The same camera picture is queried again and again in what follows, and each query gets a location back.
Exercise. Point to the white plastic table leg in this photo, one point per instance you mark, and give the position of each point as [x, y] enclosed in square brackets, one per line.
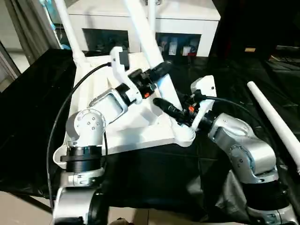
[151, 9]
[70, 28]
[143, 33]
[276, 119]

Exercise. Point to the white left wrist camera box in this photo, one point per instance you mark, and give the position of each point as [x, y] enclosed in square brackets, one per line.
[118, 63]

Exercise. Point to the light blue plastic item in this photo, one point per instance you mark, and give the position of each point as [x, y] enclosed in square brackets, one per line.
[54, 18]

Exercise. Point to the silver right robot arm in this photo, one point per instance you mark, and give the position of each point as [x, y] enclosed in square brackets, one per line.
[243, 154]

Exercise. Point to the white cabinet with glass doors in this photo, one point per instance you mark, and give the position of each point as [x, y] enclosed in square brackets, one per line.
[187, 14]

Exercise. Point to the small white bottle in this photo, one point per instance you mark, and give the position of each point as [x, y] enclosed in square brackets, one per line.
[173, 47]

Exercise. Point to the white plastic table top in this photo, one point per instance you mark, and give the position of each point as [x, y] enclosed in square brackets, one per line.
[93, 93]

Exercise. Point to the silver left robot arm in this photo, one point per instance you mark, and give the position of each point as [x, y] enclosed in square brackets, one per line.
[89, 136]

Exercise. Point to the grey curtain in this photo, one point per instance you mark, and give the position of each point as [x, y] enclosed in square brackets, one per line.
[28, 28]

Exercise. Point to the black mat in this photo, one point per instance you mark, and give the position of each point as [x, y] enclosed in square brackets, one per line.
[33, 108]

